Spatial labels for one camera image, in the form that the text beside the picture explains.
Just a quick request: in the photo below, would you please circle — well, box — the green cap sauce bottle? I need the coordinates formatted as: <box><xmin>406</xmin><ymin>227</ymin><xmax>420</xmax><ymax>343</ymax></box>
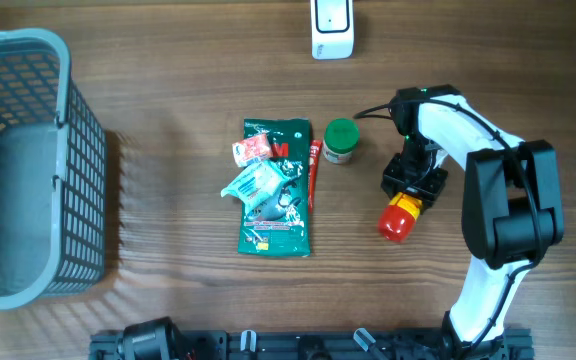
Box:
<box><xmin>377</xmin><ymin>192</ymin><xmax>423</xmax><ymax>243</ymax></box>

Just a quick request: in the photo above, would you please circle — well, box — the green lid white jar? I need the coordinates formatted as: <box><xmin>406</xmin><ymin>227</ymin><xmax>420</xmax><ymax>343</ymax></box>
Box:
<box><xmin>322</xmin><ymin>118</ymin><xmax>360</xmax><ymax>165</ymax></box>

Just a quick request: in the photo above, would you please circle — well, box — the red stick sachet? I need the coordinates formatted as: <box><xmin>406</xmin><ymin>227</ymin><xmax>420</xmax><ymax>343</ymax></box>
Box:
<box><xmin>308</xmin><ymin>140</ymin><xmax>323</xmax><ymax>213</ymax></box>

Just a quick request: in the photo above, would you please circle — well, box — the green 3M gloves package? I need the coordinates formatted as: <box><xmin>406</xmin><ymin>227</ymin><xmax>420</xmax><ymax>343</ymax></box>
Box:
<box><xmin>238</xmin><ymin>118</ymin><xmax>311</xmax><ymax>257</ymax></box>

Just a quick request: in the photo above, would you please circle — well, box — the red square snack packet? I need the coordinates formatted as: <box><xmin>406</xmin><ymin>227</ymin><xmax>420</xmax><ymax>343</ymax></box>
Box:
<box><xmin>232</xmin><ymin>133</ymin><xmax>273</xmax><ymax>168</ymax></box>

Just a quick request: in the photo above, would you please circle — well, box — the light green tissue packet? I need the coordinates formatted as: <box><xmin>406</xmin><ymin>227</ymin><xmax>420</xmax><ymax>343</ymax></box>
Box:
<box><xmin>220</xmin><ymin>160</ymin><xmax>289</xmax><ymax>213</ymax></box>

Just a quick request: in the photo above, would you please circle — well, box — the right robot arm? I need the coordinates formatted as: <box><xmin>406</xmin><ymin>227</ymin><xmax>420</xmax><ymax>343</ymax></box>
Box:
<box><xmin>377</xmin><ymin>85</ymin><xmax>564</xmax><ymax>359</ymax></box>

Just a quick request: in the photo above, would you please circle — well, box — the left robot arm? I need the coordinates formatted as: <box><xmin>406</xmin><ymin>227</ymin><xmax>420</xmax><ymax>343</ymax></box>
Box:
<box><xmin>117</xmin><ymin>317</ymin><xmax>193</xmax><ymax>360</ymax></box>

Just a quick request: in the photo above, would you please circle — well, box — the white barcode scanner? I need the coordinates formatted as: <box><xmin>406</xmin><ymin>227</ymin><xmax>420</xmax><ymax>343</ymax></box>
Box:
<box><xmin>310</xmin><ymin>0</ymin><xmax>355</xmax><ymax>60</ymax></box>

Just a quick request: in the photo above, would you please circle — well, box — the grey plastic mesh basket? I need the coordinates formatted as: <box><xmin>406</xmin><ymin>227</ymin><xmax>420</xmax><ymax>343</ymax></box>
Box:
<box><xmin>0</xmin><ymin>28</ymin><xmax>108</xmax><ymax>311</ymax></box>

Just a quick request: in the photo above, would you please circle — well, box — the black right camera cable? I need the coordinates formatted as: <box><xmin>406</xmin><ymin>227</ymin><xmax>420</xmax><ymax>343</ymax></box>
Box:
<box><xmin>352</xmin><ymin>97</ymin><xmax>544</xmax><ymax>359</ymax></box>

